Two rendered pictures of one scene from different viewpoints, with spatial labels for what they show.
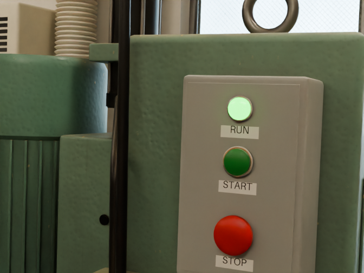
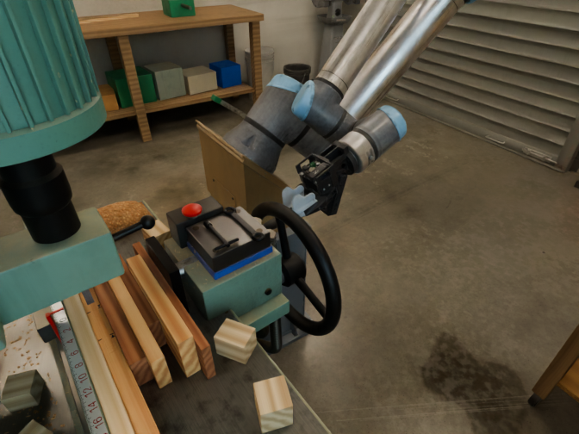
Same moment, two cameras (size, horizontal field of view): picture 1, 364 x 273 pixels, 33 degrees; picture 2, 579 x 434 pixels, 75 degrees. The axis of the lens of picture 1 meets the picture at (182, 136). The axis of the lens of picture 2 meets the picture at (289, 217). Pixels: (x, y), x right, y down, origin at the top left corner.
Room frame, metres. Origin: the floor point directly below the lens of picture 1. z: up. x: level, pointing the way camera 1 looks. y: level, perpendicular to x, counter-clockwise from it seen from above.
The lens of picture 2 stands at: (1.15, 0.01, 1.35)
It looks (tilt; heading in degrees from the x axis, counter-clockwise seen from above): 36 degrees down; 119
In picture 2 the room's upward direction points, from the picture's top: straight up
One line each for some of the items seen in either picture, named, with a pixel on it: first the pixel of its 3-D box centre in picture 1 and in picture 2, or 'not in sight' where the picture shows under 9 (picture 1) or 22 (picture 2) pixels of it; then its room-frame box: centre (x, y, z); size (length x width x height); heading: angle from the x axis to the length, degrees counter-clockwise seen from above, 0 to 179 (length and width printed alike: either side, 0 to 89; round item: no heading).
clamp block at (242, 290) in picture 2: not in sight; (223, 267); (0.84, 0.35, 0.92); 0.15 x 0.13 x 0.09; 156
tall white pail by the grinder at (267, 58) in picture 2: not in sight; (260, 74); (-1.01, 3.30, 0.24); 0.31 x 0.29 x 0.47; 61
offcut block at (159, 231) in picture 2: not in sight; (158, 237); (0.69, 0.35, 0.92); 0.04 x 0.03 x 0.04; 162
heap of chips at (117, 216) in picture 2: not in sight; (111, 217); (0.57, 0.35, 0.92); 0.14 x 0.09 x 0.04; 66
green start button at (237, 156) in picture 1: (236, 162); not in sight; (0.46, -0.04, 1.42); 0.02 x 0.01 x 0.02; 66
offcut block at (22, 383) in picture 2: not in sight; (23, 390); (0.67, 0.08, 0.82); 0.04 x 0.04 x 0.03; 46
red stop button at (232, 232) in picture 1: (233, 235); not in sight; (0.45, -0.04, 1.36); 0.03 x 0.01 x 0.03; 66
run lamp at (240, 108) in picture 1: (239, 108); not in sight; (0.46, -0.04, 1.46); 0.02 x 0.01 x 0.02; 66
